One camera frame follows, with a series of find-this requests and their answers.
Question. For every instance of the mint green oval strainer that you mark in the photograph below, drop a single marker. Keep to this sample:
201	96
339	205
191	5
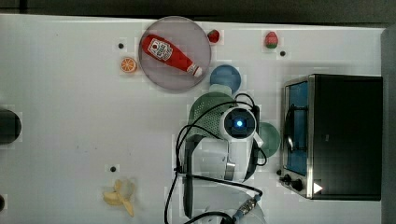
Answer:
207	110

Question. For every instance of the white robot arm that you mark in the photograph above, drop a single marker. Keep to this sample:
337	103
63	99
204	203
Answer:
231	155

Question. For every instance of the blue cup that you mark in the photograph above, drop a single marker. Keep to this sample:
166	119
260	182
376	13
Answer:
226	75

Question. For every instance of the grey round plate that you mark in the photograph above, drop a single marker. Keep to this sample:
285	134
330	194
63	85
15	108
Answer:
190	38

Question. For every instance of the red strawberry toy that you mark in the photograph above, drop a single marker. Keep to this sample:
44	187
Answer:
213	36

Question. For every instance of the red plush ketchup bottle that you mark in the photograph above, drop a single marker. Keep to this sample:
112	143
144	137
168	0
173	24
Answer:
166	52

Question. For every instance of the orange slice toy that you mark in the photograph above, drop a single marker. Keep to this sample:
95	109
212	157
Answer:
128	65

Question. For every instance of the pink peach toy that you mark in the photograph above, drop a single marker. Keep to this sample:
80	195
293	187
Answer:
271	40

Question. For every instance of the peeled banana toy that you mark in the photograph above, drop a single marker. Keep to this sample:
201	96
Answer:
121	194

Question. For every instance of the black toaster oven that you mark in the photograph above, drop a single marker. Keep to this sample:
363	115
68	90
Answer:
331	137

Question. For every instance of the black round pan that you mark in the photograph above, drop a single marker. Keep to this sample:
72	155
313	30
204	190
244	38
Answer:
10	126

